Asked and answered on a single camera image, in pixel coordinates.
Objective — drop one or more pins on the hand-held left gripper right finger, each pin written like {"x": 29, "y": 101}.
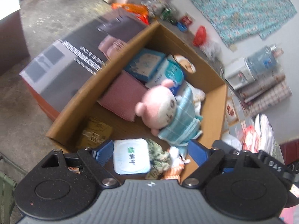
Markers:
{"x": 198, "y": 151}

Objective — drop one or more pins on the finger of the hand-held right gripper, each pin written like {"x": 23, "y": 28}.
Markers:
{"x": 222, "y": 144}

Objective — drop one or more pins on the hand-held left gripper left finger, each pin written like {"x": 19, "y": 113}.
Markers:
{"x": 104, "y": 150}

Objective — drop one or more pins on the small brown carton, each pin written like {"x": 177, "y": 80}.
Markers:
{"x": 95, "y": 133}

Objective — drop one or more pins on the brown cardboard box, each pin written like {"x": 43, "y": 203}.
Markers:
{"x": 210, "y": 126}

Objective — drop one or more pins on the teal checked towel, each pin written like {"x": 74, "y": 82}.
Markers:
{"x": 184, "y": 121}

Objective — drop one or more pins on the green patterned scrunchie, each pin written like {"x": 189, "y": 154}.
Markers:
{"x": 158, "y": 155}

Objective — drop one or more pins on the white and blue packet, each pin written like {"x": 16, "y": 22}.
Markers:
{"x": 197, "y": 96}

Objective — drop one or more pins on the pink cloth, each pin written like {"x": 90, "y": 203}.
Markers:
{"x": 121, "y": 95}

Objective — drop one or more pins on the pink plush toy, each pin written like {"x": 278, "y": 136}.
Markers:
{"x": 156, "y": 105}

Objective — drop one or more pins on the blue tissue pack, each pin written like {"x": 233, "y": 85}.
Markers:
{"x": 171, "y": 74}

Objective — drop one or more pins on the face print pack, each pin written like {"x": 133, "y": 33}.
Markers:
{"x": 185, "y": 64}

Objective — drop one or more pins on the teal printed box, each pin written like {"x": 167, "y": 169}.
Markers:
{"x": 146, "y": 63}

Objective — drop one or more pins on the dark red door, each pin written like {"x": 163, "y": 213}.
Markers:
{"x": 290, "y": 151}

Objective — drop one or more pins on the white striped blanket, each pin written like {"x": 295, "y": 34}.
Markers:
{"x": 265, "y": 133}

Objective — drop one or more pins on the rolled patterned cloths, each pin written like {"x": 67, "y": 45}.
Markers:
{"x": 266, "y": 95}

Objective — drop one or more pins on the white water dispenser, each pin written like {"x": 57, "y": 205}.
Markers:
{"x": 238, "y": 73}

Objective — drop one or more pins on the large grey printed carton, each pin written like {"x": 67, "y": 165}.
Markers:
{"x": 70, "y": 70}

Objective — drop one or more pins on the clear plastic bag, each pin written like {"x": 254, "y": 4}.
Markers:
{"x": 212, "y": 51}

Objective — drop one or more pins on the pink items on carton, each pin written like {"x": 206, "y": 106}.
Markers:
{"x": 112, "y": 46}

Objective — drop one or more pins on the green crate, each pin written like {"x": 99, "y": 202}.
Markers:
{"x": 7, "y": 196}

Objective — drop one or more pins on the red plastic bag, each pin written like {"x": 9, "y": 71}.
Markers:
{"x": 200, "y": 36}

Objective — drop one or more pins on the blue dish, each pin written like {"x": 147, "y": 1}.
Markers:
{"x": 182, "y": 26}

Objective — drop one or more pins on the small red box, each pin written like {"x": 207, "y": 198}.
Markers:
{"x": 186, "y": 20}

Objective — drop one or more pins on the green cans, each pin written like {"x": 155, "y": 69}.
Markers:
{"x": 168, "y": 15}

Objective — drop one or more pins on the orange snack bag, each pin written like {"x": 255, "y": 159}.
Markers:
{"x": 133, "y": 10}

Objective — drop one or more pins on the white table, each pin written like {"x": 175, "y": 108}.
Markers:
{"x": 11, "y": 32}

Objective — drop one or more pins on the teal floral wall cloth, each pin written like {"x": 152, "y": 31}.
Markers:
{"x": 236, "y": 7}

